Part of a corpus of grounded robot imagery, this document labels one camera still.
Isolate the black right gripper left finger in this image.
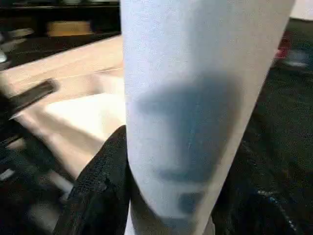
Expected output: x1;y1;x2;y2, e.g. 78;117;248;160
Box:
51;125;133;235

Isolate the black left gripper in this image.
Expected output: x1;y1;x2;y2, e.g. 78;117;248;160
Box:
0;80;79;206

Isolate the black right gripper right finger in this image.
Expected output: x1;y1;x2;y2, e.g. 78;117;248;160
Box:
211;140;313;235

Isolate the white table top frame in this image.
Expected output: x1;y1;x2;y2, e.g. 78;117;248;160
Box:
0;34;129;183

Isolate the white plastic table leg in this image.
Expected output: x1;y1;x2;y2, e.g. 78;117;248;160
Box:
119;0;297;235

